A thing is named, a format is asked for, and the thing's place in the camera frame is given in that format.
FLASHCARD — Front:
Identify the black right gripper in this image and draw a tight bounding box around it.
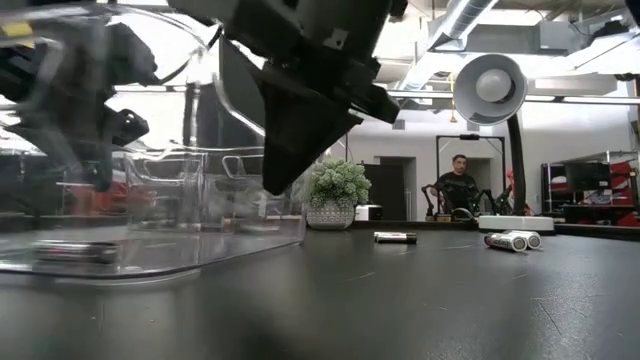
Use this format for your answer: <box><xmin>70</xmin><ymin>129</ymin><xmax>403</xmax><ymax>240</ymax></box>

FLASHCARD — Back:
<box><xmin>219</xmin><ymin>19</ymin><xmax>409</xmax><ymax>196</ymax></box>

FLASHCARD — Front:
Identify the ceiling light strip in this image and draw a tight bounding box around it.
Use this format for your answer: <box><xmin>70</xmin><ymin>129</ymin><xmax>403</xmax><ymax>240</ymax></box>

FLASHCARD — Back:
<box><xmin>387</xmin><ymin>89</ymin><xmax>454</xmax><ymax>100</ymax></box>

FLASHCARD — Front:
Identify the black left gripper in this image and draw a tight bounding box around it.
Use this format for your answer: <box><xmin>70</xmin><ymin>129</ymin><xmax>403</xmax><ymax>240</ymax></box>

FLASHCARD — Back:
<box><xmin>0</xmin><ymin>22</ymin><xmax>161</xmax><ymax>192</ymax></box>

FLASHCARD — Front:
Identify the metal rack with red bins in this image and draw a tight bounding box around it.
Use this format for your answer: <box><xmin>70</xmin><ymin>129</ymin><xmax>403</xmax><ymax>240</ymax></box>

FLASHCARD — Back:
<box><xmin>541</xmin><ymin>151</ymin><xmax>640</xmax><ymax>229</ymax></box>

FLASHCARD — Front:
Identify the green plant in white pot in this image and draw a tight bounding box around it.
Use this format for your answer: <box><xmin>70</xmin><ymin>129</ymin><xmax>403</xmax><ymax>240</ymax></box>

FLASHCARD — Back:
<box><xmin>299</xmin><ymin>158</ymin><xmax>373</xmax><ymax>231</ymax></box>

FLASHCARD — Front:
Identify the silver ceiling duct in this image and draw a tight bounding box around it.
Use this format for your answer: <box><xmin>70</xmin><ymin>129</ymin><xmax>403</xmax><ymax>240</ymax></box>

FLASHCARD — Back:
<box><xmin>399</xmin><ymin>0</ymin><xmax>501</xmax><ymax>106</ymax></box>

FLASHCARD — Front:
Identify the white desk lamp black neck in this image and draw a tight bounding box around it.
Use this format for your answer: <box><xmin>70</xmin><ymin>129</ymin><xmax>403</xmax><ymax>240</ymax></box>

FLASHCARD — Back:
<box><xmin>452</xmin><ymin>53</ymin><xmax>556</xmax><ymax>232</ymax></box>

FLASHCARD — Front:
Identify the white box device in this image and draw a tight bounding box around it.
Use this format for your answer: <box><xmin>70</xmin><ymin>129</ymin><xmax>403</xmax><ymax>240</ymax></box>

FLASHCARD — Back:
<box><xmin>354</xmin><ymin>204</ymin><xmax>384</xmax><ymax>222</ymax></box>

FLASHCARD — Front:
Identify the black metal station frame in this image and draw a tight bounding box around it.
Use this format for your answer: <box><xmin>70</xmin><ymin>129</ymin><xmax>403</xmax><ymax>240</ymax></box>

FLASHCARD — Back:
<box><xmin>435</xmin><ymin>134</ymin><xmax>506</xmax><ymax>211</ymax></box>

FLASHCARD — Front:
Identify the person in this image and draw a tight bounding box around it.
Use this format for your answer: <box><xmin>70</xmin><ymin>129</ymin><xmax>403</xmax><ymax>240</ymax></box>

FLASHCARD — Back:
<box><xmin>430</xmin><ymin>153</ymin><xmax>484</xmax><ymax>221</ymax></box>

